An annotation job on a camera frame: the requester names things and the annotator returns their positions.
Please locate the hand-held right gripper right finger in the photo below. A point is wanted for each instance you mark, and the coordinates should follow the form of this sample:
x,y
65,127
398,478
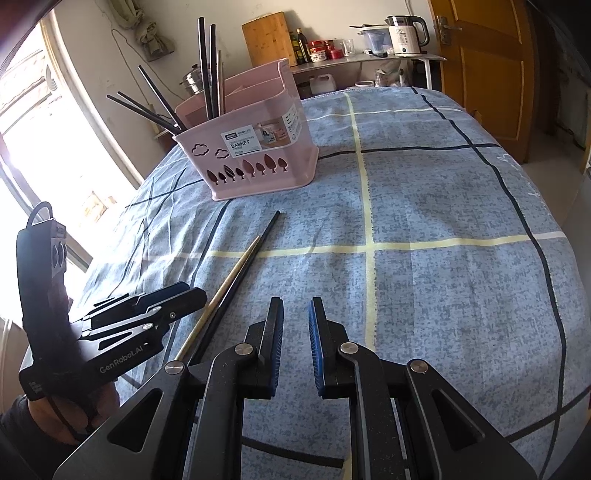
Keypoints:
x,y
316,355

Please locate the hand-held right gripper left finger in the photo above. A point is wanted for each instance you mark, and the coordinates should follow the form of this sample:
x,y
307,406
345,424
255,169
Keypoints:
x,y
275,350

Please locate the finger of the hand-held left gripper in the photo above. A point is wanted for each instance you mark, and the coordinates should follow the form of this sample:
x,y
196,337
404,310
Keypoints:
x,y
157,294
175,307

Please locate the cream chopstick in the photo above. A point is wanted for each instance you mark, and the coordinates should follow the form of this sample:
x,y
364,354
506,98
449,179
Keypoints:
x,y
217,300

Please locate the black chopstick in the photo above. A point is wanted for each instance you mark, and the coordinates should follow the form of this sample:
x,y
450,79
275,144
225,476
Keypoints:
x,y
249,263
161,97
214,60
143,105
138,112
203,60

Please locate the pink plastic utensil basket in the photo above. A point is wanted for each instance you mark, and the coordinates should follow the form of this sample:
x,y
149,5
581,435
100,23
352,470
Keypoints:
x,y
258,157

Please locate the silver metal chopstick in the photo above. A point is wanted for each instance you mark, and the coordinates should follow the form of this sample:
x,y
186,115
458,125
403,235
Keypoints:
x,y
220,78

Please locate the person's left forearm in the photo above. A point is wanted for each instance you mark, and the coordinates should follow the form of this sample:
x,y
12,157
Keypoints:
x,y
18,429

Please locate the person's left hand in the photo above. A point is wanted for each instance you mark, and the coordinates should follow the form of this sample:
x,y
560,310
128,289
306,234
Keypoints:
x,y
105,406

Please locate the blue plaid tablecloth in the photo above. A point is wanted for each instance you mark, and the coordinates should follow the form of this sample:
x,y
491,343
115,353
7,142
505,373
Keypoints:
x,y
415,277

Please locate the window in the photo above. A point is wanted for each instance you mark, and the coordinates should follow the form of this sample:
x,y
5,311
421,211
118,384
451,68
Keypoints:
x,y
55,138

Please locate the steel steamer pot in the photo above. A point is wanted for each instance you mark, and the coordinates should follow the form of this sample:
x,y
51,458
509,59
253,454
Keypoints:
x,y
191,81

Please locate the white plastic jug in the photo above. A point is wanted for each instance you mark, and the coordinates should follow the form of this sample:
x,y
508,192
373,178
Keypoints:
x,y
322,85

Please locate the hanging cloth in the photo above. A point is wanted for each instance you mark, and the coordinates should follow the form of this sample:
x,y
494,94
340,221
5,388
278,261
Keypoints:
x,y
147,27

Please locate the white round container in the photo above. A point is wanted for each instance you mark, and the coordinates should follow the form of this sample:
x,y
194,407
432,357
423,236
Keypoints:
x,y
364,84

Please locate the wooden cutting board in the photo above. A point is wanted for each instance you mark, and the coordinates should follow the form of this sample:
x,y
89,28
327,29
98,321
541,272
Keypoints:
x,y
268,39

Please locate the dark sauce bottle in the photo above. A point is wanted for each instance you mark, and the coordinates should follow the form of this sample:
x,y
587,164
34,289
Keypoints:
x,y
294,48
302,46

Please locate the pale plastic bag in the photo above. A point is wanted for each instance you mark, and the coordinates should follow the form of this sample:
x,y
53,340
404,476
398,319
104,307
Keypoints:
x,y
390,74

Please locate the stainless steel kitchen counter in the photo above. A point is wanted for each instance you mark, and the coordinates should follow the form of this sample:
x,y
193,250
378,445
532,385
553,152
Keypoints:
x,y
369,60

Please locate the red tin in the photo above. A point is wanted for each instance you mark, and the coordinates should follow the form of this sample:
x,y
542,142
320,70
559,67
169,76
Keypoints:
x,y
334,50

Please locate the clear glass cup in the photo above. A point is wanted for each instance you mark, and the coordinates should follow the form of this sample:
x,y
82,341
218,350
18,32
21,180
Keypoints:
x,y
348,47

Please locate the clear plastic container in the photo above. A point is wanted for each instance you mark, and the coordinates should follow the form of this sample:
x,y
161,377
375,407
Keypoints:
x,y
376,41

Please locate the white electric kettle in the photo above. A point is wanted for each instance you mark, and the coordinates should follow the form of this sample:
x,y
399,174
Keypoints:
x,y
406,37

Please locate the brown wooden door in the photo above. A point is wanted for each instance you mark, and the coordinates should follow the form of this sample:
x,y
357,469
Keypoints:
x,y
485,69

